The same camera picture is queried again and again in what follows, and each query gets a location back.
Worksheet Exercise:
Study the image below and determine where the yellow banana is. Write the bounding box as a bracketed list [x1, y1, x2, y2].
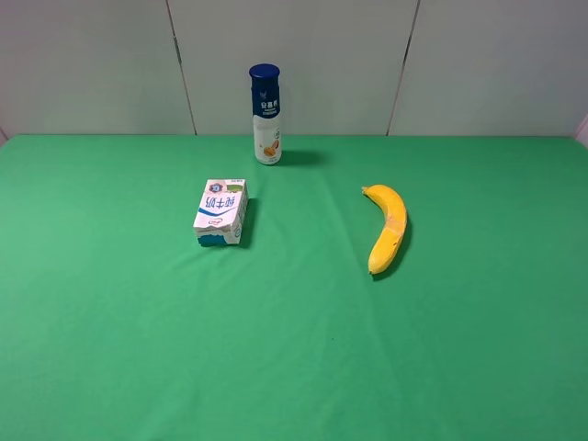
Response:
[362, 184, 408, 275]

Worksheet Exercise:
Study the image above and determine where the white blue milk carton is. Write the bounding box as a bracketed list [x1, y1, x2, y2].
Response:
[193, 179, 249, 246]

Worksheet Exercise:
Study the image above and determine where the blue white yogurt bottle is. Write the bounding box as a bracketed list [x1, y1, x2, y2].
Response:
[249, 63, 282, 165]

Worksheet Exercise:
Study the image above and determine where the green tablecloth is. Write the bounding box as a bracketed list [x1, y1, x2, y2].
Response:
[1, 135, 587, 440]

